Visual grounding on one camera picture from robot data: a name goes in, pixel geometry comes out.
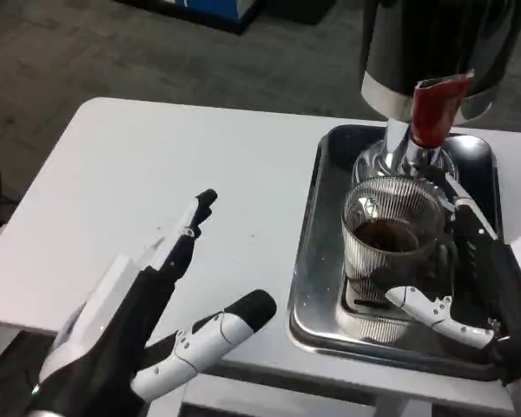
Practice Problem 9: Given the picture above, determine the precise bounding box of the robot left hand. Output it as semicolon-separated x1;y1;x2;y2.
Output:
25;189;278;417

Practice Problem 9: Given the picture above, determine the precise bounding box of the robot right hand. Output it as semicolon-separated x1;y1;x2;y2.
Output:
385;173;521;387

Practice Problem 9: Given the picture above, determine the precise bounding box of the clear ribbed glass cup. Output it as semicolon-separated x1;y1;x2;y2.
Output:
340;181;455;301

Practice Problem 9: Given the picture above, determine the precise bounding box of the small steel grid plate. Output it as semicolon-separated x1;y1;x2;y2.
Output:
336;277;418;345

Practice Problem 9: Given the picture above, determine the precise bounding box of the steel drip tray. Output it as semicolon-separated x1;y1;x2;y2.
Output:
286;123;505;383

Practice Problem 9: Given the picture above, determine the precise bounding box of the blue white cabinet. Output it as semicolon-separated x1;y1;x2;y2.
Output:
197;0;261;36

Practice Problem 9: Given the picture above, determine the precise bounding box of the red tap handle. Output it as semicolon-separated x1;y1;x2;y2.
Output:
412;69;477;148

